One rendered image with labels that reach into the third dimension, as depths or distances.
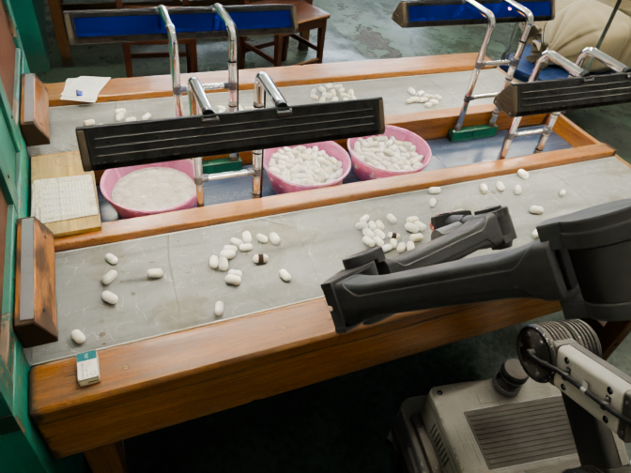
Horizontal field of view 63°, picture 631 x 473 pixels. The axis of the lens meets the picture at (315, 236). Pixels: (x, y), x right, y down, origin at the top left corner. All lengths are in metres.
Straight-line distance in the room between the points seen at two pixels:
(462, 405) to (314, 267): 0.52
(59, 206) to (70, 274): 0.20
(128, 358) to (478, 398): 0.87
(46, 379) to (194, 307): 0.31
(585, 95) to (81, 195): 1.30
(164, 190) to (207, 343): 0.55
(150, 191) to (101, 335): 0.47
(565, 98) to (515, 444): 0.87
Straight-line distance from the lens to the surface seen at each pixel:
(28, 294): 1.09
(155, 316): 1.15
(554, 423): 1.50
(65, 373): 1.08
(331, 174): 1.53
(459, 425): 1.39
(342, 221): 1.37
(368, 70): 2.13
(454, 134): 1.94
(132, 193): 1.46
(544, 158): 1.84
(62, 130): 1.75
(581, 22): 4.17
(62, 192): 1.43
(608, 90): 1.59
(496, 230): 1.05
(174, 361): 1.05
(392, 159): 1.65
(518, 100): 1.38
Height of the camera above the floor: 1.63
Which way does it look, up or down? 43 degrees down
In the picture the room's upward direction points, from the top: 8 degrees clockwise
